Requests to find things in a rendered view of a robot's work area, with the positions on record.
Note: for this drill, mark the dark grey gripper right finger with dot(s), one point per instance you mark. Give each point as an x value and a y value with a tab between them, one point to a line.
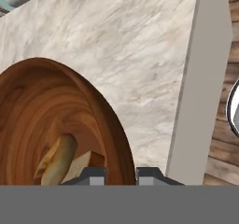
149	174

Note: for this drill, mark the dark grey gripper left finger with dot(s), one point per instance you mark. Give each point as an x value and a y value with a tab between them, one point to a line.
93	175

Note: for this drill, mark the brown wooden bowl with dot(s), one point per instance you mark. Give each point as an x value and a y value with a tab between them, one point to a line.
37	115

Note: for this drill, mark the tan bread loaf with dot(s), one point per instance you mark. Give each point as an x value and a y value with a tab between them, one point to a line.
59	159

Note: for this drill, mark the black rimmed round stool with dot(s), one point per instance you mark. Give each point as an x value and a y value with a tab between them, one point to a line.
234	109

